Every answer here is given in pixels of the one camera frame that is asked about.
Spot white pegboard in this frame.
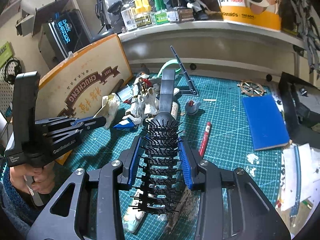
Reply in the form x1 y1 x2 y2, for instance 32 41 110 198
0 55 25 120

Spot green cutting mat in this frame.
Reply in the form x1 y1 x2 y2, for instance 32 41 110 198
50 72 288 240

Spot black headphones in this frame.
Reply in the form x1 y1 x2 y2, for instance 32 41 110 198
2 57 22 84

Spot person's left hand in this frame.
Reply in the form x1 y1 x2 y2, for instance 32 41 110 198
24 163 56 193

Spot standing white blue robot model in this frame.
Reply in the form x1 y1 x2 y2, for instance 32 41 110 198
147 0 210 20

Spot small labelled bottle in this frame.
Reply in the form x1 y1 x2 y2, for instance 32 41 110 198
171 102 180 120

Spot green wall sign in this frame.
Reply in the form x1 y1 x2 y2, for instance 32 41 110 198
0 41 13 67

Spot brown cardboard box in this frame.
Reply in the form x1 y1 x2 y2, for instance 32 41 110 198
37 33 134 160

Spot white printer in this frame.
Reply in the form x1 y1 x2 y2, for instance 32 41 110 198
15 0 78 38

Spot teal plastic ring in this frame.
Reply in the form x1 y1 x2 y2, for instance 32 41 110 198
159 61 183 77

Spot blue sanding block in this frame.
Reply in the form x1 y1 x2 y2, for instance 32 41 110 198
241 94 290 151

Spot clear glass bottle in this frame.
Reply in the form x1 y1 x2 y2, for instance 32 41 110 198
121 0 137 32

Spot black desk lamp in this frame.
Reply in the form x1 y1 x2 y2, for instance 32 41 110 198
90 0 118 40

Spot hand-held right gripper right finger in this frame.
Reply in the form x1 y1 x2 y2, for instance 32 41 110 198
178 135 292 240

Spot black round jar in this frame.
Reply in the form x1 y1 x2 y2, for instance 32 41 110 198
107 1 123 15

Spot yellow cap bottle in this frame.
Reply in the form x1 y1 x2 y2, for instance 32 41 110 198
134 0 143 28
141 0 152 27

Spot white riser shelf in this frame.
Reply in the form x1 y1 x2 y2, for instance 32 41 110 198
119 20 320 55

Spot grey model stand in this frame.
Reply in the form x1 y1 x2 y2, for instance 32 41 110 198
170 45 200 97

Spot white lying robot model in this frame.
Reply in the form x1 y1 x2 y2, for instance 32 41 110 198
112 72 180 130

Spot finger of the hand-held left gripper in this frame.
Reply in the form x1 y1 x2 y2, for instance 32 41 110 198
71 116 106 127
75 123 107 137

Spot black tray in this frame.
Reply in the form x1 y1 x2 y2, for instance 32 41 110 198
279 71 320 140

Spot black computer case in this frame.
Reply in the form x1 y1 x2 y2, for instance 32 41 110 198
37 9 92 58

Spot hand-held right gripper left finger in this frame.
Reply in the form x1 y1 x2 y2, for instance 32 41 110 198
26 134 148 240

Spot paper bucket with dog print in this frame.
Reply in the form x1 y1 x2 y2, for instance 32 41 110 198
210 0 283 32

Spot dark winged model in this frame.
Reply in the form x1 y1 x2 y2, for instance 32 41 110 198
281 0 320 72

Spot blue craft knife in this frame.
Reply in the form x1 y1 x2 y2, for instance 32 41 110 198
291 144 302 217

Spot red craft knife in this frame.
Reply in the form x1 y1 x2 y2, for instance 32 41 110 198
175 121 213 228

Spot small pale label jar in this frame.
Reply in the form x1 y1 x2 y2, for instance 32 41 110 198
166 10 180 22

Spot black hairbrush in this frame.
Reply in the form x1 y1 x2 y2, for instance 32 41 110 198
129 70 184 217

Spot green cap bottle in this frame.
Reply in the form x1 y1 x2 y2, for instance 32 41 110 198
154 0 168 25

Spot grey dome part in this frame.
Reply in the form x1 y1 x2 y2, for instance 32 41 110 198
186 99 203 115

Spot metal ship wheel ornament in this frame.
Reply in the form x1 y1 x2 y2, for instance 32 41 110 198
237 80 267 97

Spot person's left forearm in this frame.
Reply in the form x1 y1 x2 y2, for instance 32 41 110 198
0 170 35 233

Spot gold tissue packet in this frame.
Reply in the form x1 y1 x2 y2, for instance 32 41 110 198
101 92 120 130

